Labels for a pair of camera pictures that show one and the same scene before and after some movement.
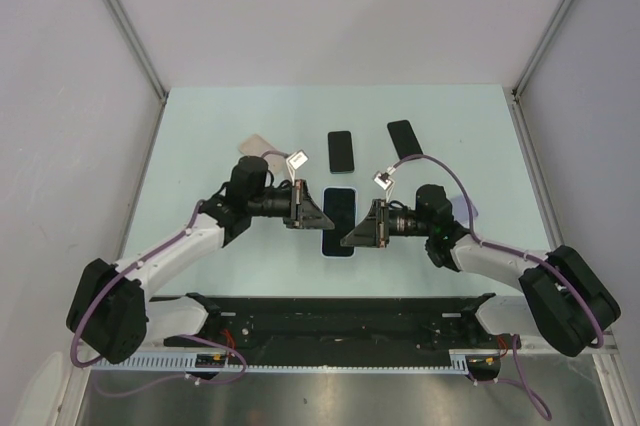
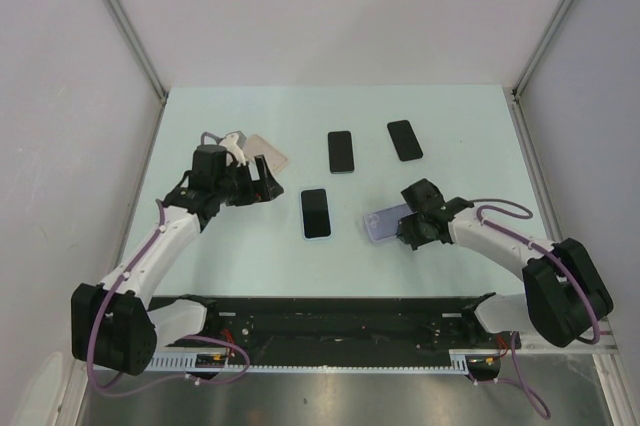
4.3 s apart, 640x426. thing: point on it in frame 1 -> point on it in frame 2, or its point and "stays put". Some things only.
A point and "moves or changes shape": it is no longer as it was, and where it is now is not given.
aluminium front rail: (540, 345) stays put
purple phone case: (460, 210) moves or changes shape
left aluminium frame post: (124, 20) stays put
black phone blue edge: (339, 206) moves or changes shape
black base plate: (342, 330) stays put
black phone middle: (340, 148) stays put
